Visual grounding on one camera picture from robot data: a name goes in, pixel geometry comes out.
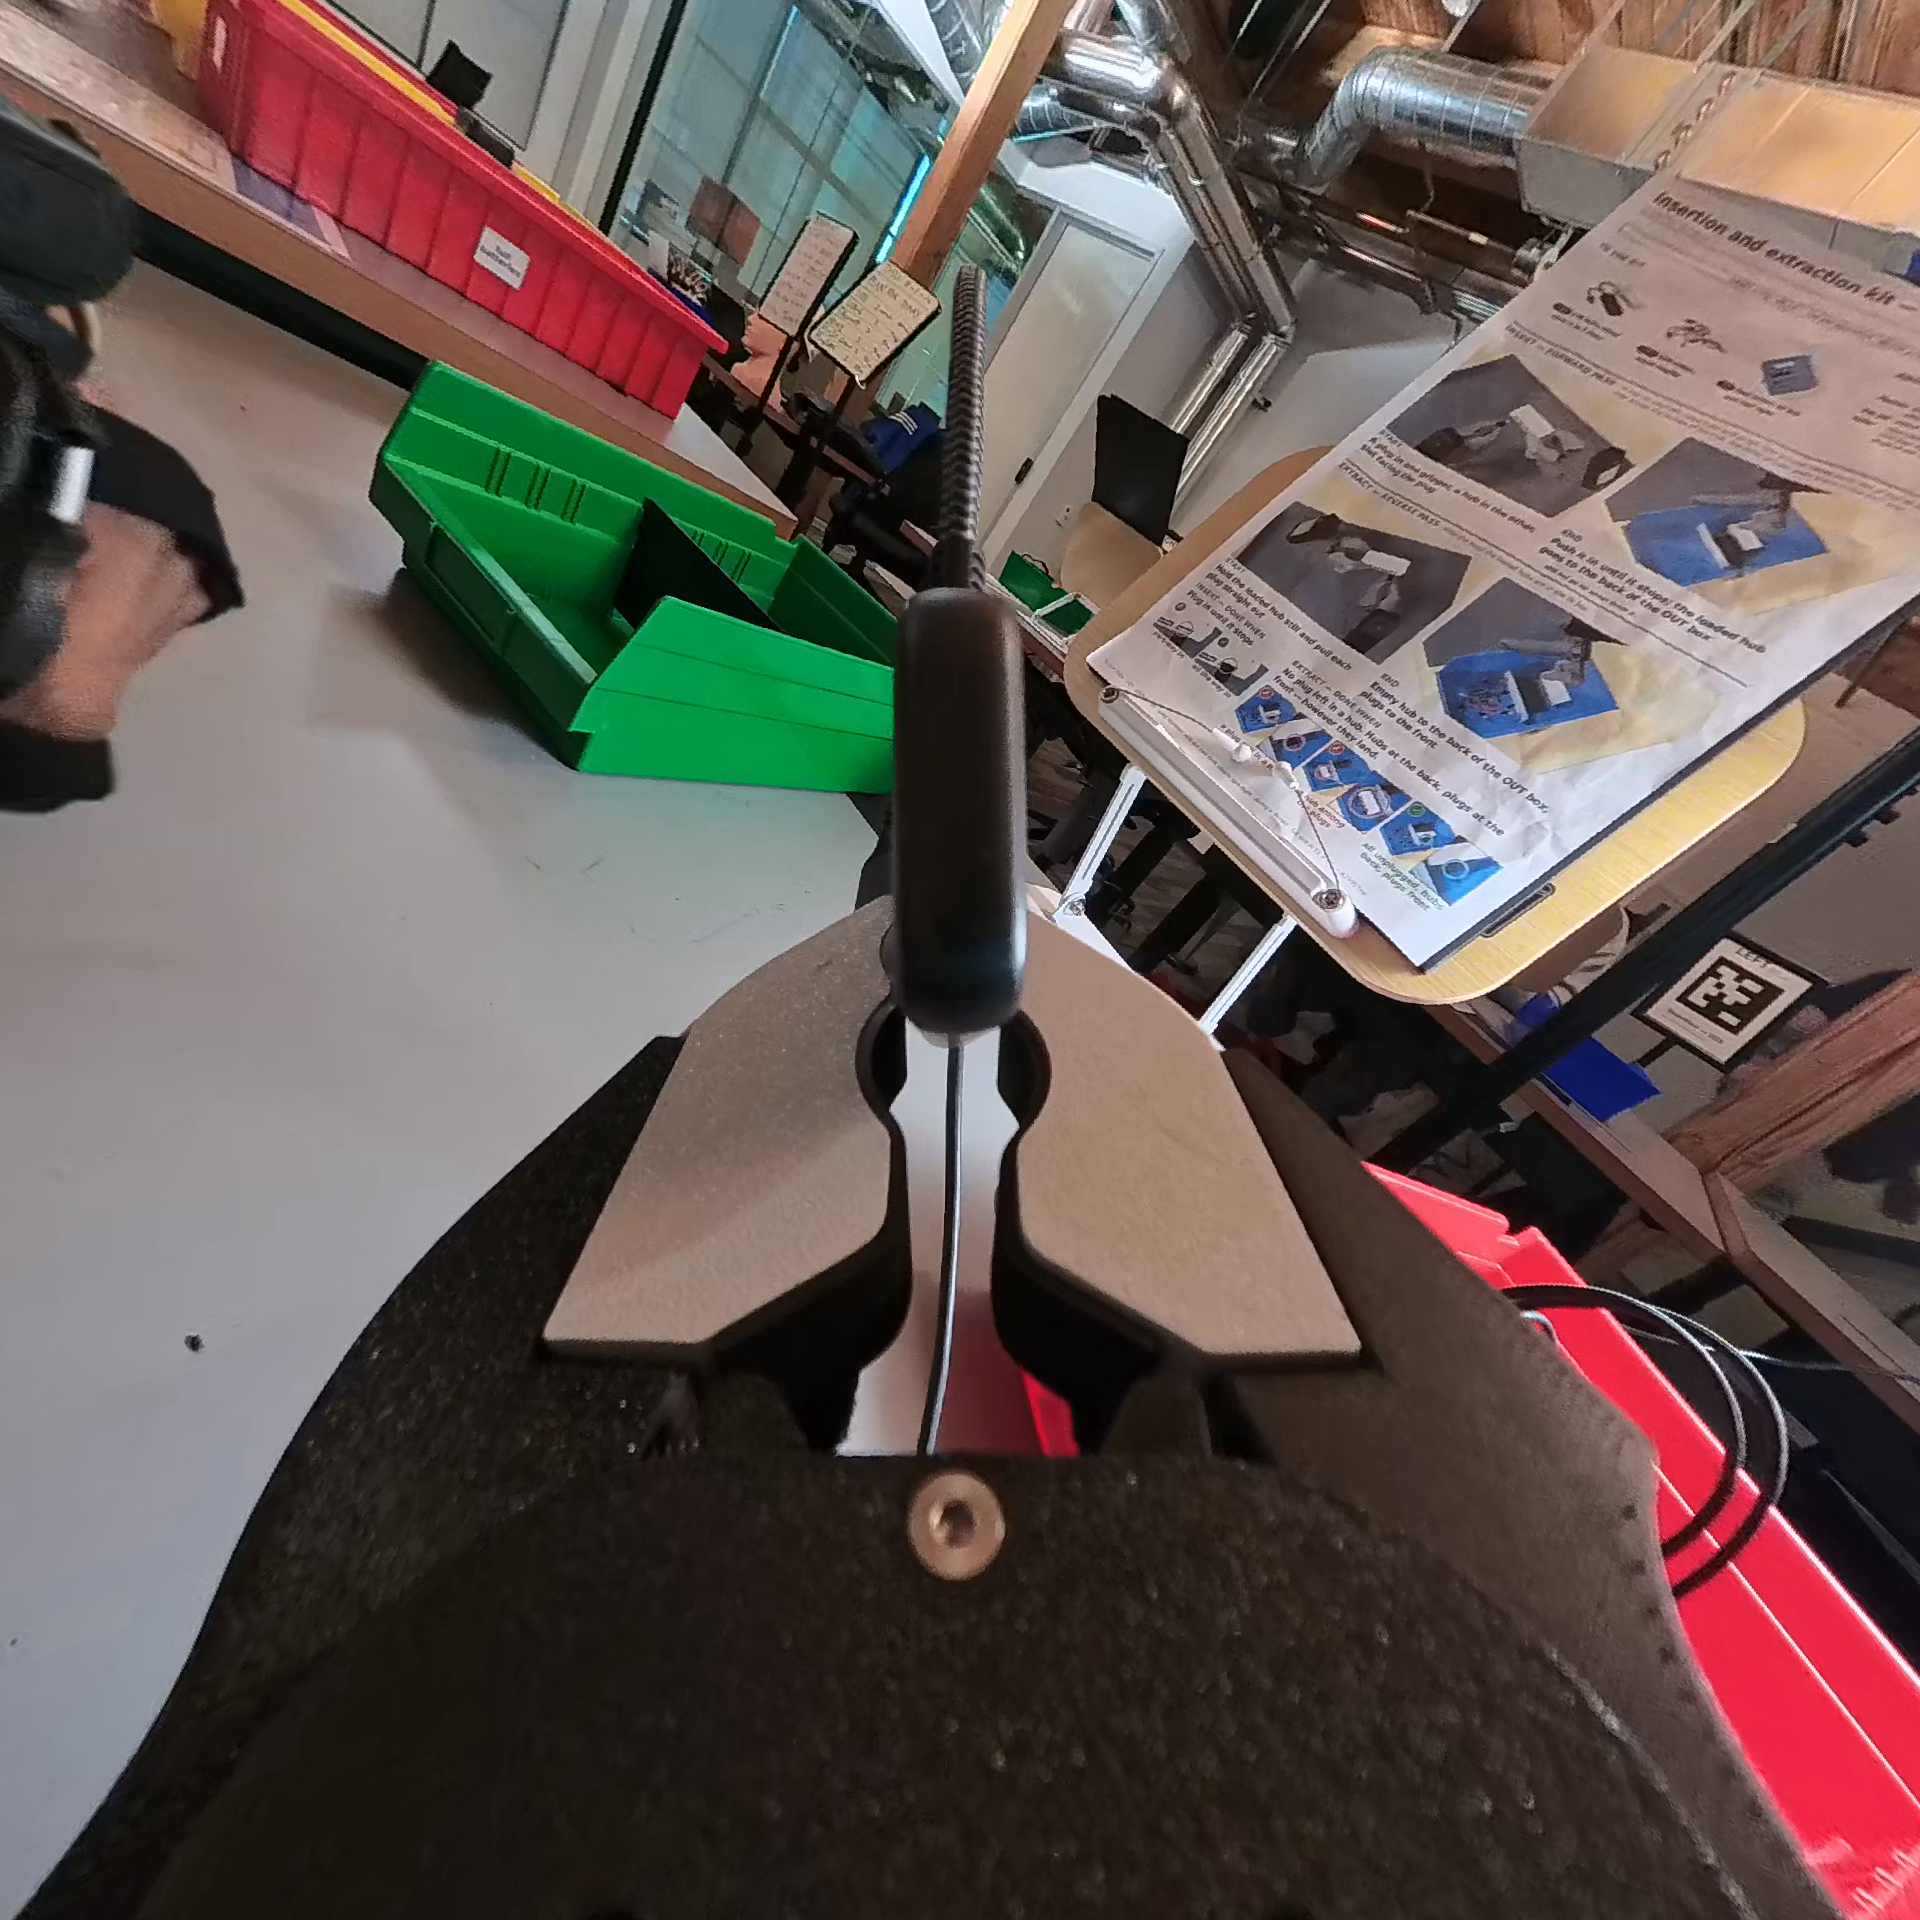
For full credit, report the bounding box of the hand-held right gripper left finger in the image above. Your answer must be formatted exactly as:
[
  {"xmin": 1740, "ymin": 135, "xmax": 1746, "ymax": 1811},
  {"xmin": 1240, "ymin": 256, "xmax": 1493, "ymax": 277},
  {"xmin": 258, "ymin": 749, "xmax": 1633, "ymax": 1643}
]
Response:
[{"xmin": 540, "ymin": 896, "xmax": 914, "ymax": 1369}]

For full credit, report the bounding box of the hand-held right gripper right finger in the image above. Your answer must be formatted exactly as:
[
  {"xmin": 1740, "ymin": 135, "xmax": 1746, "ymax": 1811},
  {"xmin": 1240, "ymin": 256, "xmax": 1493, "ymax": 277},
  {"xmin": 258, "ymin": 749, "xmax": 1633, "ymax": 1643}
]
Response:
[{"xmin": 992, "ymin": 901, "xmax": 1366, "ymax": 1373}]

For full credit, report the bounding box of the thin black usb cable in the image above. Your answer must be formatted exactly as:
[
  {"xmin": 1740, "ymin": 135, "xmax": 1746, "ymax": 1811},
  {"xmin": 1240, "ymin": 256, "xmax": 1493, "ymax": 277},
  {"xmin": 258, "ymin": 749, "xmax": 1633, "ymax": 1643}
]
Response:
[{"xmin": 920, "ymin": 1040, "xmax": 1794, "ymax": 1600}]

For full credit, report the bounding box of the green plastic bin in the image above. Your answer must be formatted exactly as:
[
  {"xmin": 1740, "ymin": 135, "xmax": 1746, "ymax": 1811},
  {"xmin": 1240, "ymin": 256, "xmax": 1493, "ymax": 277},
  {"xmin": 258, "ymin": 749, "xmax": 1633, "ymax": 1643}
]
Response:
[{"xmin": 369, "ymin": 359, "xmax": 902, "ymax": 797}]

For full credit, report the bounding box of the small red plastic bin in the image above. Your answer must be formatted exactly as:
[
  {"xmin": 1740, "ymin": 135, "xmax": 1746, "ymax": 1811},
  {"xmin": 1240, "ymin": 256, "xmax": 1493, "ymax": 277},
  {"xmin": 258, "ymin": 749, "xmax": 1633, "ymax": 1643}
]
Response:
[{"xmin": 945, "ymin": 1160, "xmax": 1920, "ymax": 1920}]

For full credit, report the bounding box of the black slim hub cable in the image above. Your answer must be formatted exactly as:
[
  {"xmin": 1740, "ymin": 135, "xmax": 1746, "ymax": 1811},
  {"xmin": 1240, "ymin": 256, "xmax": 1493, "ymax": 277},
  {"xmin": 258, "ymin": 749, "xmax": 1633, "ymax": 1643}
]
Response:
[{"xmin": 928, "ymin": 265, "xmax": 994, "ymax": 595}]

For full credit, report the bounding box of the person's left hand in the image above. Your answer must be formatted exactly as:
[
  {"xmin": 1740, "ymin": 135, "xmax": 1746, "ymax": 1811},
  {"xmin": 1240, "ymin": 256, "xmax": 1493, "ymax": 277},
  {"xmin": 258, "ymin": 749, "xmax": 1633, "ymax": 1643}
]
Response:
[{"xmin": 0, "ymin": 561, "xmax": 208, "ymax": 745}]

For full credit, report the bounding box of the long red plastic tub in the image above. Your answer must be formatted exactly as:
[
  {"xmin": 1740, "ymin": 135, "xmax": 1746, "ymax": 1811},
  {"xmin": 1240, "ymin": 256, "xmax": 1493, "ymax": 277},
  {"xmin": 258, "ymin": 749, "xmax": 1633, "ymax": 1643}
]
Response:
[{"xmin": 194, "ymin": 0, "xmax": 730, "ymax": 423}]

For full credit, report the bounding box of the small marker sign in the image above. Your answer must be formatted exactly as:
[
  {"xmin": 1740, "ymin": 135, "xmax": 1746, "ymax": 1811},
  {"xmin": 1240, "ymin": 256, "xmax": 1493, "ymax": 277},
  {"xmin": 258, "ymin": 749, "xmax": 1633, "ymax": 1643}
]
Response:
[{"xmin": 1633, "ymin": 937, "xmax": 1827, "ymax": 1071}]

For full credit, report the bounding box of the black divider of green bin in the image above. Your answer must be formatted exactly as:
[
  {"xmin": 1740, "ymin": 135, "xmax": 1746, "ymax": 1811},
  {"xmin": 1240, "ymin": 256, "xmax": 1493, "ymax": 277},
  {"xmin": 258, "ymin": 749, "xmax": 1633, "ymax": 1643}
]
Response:
[{"xmin": 614, "ymin": 497, "xmax": 782, "ymax": 633}]

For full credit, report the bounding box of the small green bin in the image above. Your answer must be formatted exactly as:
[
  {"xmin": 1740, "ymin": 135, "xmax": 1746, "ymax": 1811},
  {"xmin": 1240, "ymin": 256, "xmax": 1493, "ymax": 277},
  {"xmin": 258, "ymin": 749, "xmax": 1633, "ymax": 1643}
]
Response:
[{"xmin": 997, "ymin": 551, "xmax": 1098, "ymax": 633}]

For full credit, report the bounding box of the printed instruction sheet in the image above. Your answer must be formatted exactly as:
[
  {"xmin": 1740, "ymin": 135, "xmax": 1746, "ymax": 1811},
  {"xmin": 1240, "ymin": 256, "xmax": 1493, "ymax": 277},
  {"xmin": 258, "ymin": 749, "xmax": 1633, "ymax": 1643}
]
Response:
[{"xmin": 1086, "ymin": 172, "xmax": 1920, "ymax": 972}]

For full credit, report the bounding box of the notice board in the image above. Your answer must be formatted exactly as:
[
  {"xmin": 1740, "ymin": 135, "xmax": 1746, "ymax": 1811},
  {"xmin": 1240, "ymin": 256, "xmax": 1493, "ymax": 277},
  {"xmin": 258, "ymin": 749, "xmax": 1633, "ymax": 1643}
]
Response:
[
  {"xmin": 756, "ymin": 212, "xmax": 859, "ymax": 339},
  {"xmin": 808, "ymin": 263, "xmax": 942, "ymax": 383}
]

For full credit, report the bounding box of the wooden post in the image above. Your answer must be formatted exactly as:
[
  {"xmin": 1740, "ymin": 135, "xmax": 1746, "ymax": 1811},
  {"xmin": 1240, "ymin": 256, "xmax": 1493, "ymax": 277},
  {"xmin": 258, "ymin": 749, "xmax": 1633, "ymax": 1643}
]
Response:
[{"xmin": 885, "ymin": 0, "xmax": 1081, "ymax": 287}]

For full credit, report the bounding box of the silver ventilation duct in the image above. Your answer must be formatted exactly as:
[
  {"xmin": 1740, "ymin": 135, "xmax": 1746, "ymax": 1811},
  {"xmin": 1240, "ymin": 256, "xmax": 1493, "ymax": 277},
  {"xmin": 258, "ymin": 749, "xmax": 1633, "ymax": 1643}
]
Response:
[{"xmin": 1019, "ymin": 0, "xmax": 1561, "ymax": 436}]

